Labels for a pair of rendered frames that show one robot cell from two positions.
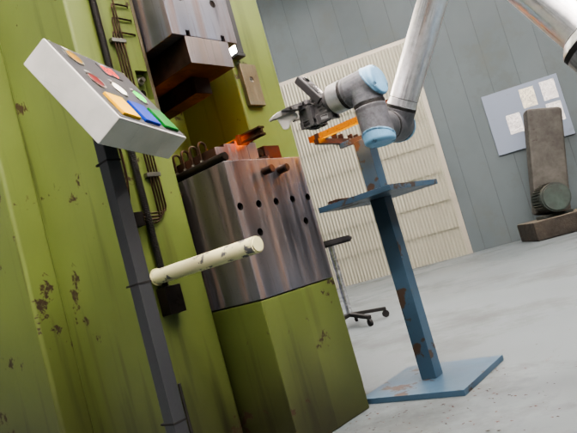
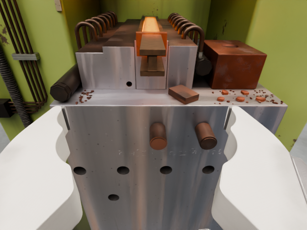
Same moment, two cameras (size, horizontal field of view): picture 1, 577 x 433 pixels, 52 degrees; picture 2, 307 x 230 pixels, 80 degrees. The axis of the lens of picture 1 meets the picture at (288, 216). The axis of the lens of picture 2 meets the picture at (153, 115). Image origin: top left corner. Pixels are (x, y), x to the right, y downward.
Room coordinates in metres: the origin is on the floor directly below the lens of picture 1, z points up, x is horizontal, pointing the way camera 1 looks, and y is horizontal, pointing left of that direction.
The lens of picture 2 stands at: (1.79, -0.14, 1.06)
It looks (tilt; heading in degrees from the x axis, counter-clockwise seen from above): 33 degrees down; 48
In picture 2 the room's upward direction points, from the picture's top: 1 degrees clockwise
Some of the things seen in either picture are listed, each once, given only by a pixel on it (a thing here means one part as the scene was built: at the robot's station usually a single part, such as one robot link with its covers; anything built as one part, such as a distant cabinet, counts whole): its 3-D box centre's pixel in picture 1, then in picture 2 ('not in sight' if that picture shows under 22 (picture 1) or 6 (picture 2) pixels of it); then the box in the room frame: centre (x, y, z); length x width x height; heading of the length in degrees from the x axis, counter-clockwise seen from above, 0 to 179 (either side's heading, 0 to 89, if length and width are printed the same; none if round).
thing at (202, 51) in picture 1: (173, 76); not in sight; (2.11, 0.27, 1.32); 0.42 x 0.20 x 0.10; 50
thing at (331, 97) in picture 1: (338, 97); not in sight; (1.71, -0.23, 0.98); 0.10 x 0.05 x 0.09; 140
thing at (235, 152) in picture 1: (198, 171); (140, 41); (2.11, 0.27, 0.96); 0.42 x 0.20 x 0.09; 50
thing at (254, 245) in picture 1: (203, 261); not in sight; (1.65, 0.26, 0.62); 0.44 x 0.05 x 0.05; 50
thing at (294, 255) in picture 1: (227, 241); (158, 120); (2.16, 0.24, 0.69); 0.56 x 0.38 x 0.45; 50
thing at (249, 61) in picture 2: (261, 159); (226, 62); (2.15, 0.04, 0.95); 0.12 x 0.09 x 0.07; 50
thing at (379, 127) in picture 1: (376, 124); not in sight; (1.66, -0.31, 0.86); 0.12 x 0.09 x 0.12; 146
